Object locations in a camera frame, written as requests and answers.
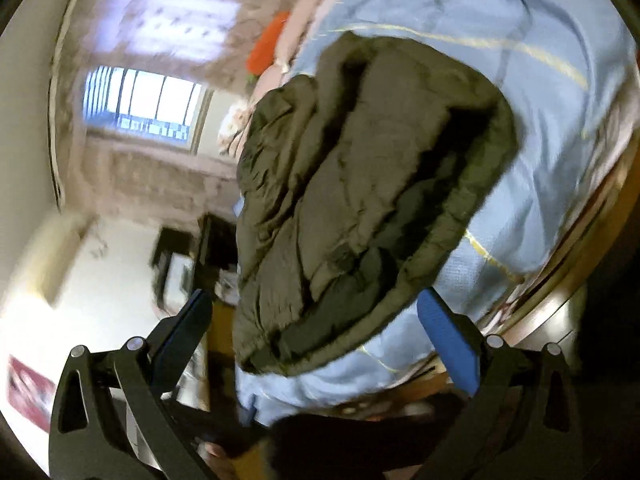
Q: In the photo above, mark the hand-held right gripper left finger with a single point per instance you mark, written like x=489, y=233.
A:
x=185, y=330

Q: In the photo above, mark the wall photo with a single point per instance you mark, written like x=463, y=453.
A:
x=30, y=390

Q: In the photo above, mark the wooden nightstand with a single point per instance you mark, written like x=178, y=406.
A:
x=222, y=330

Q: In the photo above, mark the wooden bed frame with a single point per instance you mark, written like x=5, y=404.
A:
x=575, y=270

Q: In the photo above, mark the person's dark clothing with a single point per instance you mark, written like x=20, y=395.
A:
x=350, y=440

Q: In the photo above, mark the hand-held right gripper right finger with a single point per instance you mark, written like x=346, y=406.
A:
x=447, y=340

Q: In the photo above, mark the olive green puffer jacket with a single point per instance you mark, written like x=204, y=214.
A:
x=350, y=185

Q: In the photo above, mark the floral lace curtain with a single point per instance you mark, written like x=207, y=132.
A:
x=165, y=15

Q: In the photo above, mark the barred window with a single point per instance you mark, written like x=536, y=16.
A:
x=145, y=100

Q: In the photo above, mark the floral pillow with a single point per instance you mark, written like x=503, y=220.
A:
x=232, y=120

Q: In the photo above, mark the pink pillow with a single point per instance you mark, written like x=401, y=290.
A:
x=310, y=10

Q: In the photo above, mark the light blue striped blanket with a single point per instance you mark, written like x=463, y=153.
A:
x=525, y=110

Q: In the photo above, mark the orange carrot plush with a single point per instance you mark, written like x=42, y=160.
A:
x=265, y=45

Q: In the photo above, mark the black monitor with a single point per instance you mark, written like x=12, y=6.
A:
x=215, y=245

